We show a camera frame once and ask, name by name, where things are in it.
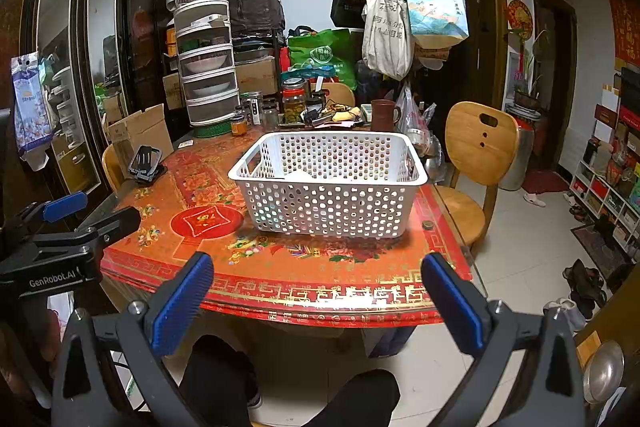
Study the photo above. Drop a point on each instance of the person's left leg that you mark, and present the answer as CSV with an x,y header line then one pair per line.
x,y
215,382

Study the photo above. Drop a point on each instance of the white perforated plastic basket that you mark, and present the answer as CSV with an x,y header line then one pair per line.
x,y
330,181

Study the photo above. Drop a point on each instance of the small cardboard box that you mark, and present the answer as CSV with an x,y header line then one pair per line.
x,y
172,89

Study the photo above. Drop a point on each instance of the brown ceramic mug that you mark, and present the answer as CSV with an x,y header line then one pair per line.
x,y
382,114

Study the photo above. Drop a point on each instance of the metal bowl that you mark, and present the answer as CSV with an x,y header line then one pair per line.
x,y
602,369

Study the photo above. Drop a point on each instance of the red wall banner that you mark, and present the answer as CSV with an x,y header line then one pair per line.
x,y
625,27

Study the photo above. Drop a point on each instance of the open plain cardboard box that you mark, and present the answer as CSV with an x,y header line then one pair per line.
x,y
142,132

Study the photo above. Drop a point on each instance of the person's leg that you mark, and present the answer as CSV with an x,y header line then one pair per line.
x,y
215,382
350,399

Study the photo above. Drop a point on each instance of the red door mat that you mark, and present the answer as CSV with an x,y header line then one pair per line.
x,y
545,181

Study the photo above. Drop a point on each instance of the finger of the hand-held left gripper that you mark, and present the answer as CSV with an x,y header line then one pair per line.
x,y
115,222
65,207

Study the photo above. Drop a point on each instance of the glass jar with pickles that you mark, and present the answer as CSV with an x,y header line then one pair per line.
x,y
293,102

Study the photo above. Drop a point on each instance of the person's right leg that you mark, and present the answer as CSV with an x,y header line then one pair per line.
x,y
350,399

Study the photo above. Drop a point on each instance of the dark wooden cabinet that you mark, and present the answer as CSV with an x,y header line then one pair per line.
x,y
140,32

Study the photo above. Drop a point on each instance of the clear plastic bag with bowls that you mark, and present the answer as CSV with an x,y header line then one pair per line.
x,y
415,127

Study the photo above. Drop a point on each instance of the white cube shelf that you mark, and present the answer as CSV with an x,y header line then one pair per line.
x,y
605,177

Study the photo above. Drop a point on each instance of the dark shoes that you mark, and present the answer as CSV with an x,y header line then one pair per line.
x,y
582,279

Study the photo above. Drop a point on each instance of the wooden chair with round seat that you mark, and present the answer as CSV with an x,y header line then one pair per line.
x,y
480,147

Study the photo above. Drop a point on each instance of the black phone holder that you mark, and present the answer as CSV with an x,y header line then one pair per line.
x,y
145,162

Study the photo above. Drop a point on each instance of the white sneakers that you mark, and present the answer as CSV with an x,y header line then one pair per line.
x,y
565,309

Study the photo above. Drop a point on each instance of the beige canvas tote bag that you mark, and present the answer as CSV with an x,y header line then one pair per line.
x,y
387,37

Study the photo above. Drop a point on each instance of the green shopping bag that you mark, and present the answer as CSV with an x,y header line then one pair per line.
x,y
320,57

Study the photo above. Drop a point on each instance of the round red wall ornament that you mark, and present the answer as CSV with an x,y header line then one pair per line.
x,y
519,14

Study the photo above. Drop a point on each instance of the dark floor mat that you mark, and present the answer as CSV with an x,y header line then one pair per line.
x,y
597,247

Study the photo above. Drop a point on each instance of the stacked white drawer organizer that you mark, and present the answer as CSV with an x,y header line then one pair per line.
x,y
207,67

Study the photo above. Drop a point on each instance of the red printed tablecloth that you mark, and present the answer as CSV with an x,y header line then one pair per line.
x,y
300,282

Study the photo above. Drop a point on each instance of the wooden chair back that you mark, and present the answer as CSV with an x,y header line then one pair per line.
x,y
340,92
112,167

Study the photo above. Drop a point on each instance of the black covered appliance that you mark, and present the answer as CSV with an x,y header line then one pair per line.
x,y
252,7

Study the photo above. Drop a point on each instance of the metal trash can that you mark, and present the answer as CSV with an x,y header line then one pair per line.
x,y
517,152

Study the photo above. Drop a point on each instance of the white slipper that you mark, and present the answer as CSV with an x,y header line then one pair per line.
x,y
535,199

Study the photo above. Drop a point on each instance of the yellow packet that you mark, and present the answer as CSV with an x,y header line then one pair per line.
x,y
350,112

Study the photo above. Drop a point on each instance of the blue and white snack bag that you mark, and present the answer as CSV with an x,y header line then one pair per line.
x,y
30,107

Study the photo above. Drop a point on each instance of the cardboard box with red print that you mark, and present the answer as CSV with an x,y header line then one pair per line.
x,y
256,76

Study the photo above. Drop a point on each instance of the landscape print tote bag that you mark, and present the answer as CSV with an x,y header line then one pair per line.
x,y
435,9

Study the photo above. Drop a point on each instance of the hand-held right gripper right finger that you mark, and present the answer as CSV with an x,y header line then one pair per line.
x,y
452,302

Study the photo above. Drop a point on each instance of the potted plant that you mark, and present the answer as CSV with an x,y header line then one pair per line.
x,y
530,82

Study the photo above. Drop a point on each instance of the empty glass jar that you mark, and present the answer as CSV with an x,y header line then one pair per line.
x,y
270,114

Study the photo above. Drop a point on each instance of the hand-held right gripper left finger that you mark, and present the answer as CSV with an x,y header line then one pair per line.
x,y
182,302

